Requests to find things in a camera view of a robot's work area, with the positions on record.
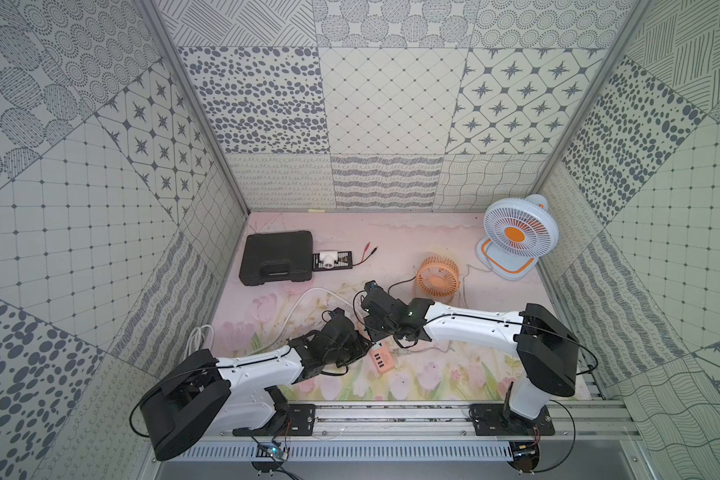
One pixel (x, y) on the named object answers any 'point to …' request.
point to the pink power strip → (381, 357)
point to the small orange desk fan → (438, 276)
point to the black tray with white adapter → (331, 260)
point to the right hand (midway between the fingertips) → (375, 325)
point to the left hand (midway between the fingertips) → (374, 338)
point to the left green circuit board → (272, 452)
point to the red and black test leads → (364, 252)
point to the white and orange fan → (518, 231)
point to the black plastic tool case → (271, 257)
